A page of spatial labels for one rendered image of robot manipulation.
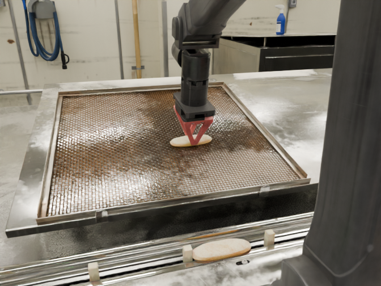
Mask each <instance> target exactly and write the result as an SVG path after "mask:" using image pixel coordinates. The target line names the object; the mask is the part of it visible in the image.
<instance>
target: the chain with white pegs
mask: <svg viewBox="0 0 381 286"><path fill-rule="evenodd" d="M304 238H305V236H301V237H296V238H290V239H287V240H281V241H276V242H275V241H274V239H275V232H274V231H273V230H272V229H270V230H266V231H265V235H264V244H261V245H256V246H251V248H250V249H255V248H259V247H264V246H270V245H275V244H279V243H284V242H290V241H295V240H299V239H304ZM190 261H194V259H193V250H192V247H191V245H185V246H183V260H179V261H175V262H171V263H165V264H159V265H156V266H150V267H145V268H139V269H138V270H137V269H136V270H130V271H124V272H122V273H115V274H110V275H104V276H99V269H98V263H97V262H94V263H89V264H88V274H89V279H87V280H79V281H74V282H70V283H68V284H66V283H65V284H59V285H53V286H70V285H75V284H80V283H86V282H89V281H95V280H100V279H106V278H109V277H115V276H120V275H126V274H131V273H135V272H140V271H146V270H151V269H155V268H160V267H165V266H171V265H174V264H180V263H185V262H190Z"/></svg>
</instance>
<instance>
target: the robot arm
mask: <svg viewBox="0 0 381 286"><path fill-rule="evenodd" d="M245 1H246V0H189V2H188V3H183V5H182V6H181V8H180V10H179V13H178V16H176V17H173V18H172V37H173V38H174V39H175V42H174V43H173V45H172V48H171V53H172V56H173V57H174V59H175V60H176V62H177V63H178V64H179V66H180V67H181V92H175V93H174V94H173V99H176V100H175V105H174V106H173V108H174V110H175V112H176V114H177V117H178V119H179V122H180V124H181V126H182V128H183V131H184V133H185V135H186V136H188V138H189V141H190V144H191V145H197V144H198V142H199V141H200V139H201V137H202V136H203V134H204V133H205V132H206V130H207V129H208V128H209V127H210V125H211V124H212V123H213V121H214V118H213V116H215V110H216V109H215V108H214V106H213V105H212V104H211V103H210V102H209V100H208V85H209V71H210V58H211V53H210V52H209V51H207V50H204V49H209V48H219V38H220V36H221V35H222V31H223V30H224V29H225V27H226V23H227V21H228V20H229V19H230V17H231V16H232V15H233V14H234V13H235V12H236V11H237V10H238V9H239V7H240V6H241V5H242V4H243V3H244V2H245ZM197 124H203V125H202V127H201V129H200V131H199V133H198V135H197V137H196V138H195V139H194V138H193V136H192V134H193V132H194V130H195V128H196V125H197ZM270 286H381V0H341V2H340V11H339V16H338V26H337V35H336V44H335V53H334V58H333V68H332V77H331V86H330V91H329V101H328V109H327V119H326V124H325V134H324V142H323V152H322V157H321V166H320V175H319V185H318V190H317V198H316V204H315V210H314V214H313V217H312V221H311V225H310V229H309V231H308V233H307V234H306V236H305V238H304V241H303V248H302V255H300V256H295V257H292V258H286V259H283V260H282V265H281V278H280V280H276V281H273V282H272V283H271V285H270Z"/></svg>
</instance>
